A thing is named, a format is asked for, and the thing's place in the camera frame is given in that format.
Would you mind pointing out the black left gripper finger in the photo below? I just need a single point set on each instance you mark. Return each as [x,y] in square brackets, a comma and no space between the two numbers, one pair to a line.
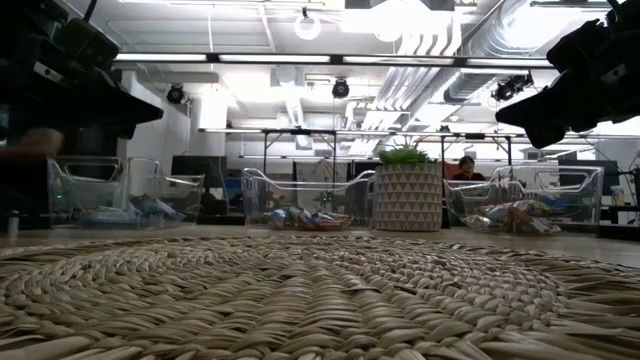
[130,110]

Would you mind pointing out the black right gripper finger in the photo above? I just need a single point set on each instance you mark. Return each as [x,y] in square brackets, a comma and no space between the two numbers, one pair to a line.
[550,107]

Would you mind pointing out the green orange granola bar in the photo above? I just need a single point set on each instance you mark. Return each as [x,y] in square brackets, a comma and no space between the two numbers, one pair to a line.
[521,224]

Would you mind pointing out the blue snack bars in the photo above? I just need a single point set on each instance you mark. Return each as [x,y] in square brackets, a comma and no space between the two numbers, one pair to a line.
[302,219]

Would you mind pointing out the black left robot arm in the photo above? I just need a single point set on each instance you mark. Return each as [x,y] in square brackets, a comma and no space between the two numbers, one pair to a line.
[25,12]

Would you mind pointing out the black ceiling spotlight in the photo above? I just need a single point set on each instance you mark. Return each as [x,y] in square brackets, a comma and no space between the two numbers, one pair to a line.
[511,87]
[341,89]
[175,94]

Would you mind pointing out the person's hand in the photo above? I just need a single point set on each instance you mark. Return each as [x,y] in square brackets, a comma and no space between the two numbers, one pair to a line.
[30,143]

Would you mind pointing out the black monitor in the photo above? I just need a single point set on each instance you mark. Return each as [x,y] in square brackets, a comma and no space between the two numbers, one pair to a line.
[199,172]
[587,172]

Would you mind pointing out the clear plastic bin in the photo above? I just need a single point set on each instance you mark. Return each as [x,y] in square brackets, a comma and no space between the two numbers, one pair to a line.
[90,180]
[260,195]
[575,200]

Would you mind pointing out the person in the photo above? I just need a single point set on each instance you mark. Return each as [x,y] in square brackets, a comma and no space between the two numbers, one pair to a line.
[467,170]

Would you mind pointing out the white bottle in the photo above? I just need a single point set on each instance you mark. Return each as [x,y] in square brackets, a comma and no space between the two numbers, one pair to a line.
[617,196]

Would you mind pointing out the small white peg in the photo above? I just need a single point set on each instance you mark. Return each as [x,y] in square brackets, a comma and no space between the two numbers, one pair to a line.
[12,222]

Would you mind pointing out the succulent in triangle-pattern pot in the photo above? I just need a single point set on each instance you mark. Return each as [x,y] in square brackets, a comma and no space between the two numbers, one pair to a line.
[407,195]

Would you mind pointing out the round white ceiling lamp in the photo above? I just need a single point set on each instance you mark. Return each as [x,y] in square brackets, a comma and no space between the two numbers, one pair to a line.
[306,27]

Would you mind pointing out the round woven placemat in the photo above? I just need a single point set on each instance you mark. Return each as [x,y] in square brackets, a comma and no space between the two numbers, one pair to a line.
[300,300]

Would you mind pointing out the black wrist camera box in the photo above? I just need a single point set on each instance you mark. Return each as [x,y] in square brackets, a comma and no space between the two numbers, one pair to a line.
[87,45]

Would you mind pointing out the black table frame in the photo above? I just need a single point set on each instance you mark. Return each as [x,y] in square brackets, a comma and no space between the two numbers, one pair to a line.
[475,135]
[300,132]

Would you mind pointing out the silver ventilation duct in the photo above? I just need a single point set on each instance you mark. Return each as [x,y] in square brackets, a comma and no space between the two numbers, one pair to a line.
[475,55]

